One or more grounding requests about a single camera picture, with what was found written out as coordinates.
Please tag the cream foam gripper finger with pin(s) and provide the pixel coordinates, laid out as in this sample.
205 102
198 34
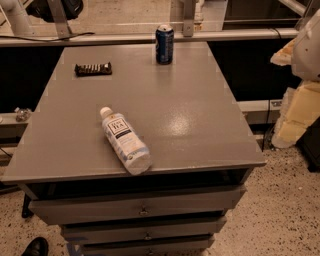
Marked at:
301 106

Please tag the black rxbar chocolate bar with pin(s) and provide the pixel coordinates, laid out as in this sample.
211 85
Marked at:
93 69

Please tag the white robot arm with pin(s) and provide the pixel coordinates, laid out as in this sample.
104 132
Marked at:
310 30

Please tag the blue soda can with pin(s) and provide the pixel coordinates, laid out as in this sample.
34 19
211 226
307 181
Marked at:
164 44

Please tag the white tea bottle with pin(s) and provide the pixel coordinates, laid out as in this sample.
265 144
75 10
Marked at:
130 149

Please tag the grey drawer cabinet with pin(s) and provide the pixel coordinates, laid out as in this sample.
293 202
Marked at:
201 147

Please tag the black bag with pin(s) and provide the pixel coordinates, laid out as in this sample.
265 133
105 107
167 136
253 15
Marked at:
42 9

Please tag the crumpled clear wrapper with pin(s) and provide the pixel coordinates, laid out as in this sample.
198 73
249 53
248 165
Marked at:
22 115

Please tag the black shoe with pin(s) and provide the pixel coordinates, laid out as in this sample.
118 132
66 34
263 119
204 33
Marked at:
37 247

